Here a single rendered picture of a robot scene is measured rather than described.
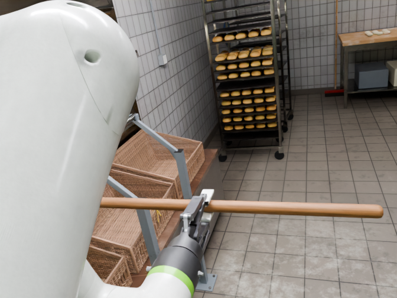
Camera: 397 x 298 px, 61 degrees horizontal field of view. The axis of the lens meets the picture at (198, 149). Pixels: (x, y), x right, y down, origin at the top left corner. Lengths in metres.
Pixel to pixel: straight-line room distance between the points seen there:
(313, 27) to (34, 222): 5.54
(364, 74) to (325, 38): 0.95
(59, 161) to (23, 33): 0.11
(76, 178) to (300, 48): 5.54
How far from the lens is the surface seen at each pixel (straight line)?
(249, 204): 0.82
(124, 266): 1.55
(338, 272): 2.40
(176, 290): 0.61
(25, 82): 0.27
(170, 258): 0.65
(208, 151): 2.65
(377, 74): 5.16
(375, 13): 5.74
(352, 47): 4.93
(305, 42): 5.71
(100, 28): 0.30
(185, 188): 1.90
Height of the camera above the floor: 1.66
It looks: 23 degrees down
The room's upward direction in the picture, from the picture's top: 10 degrees counter-clockwise
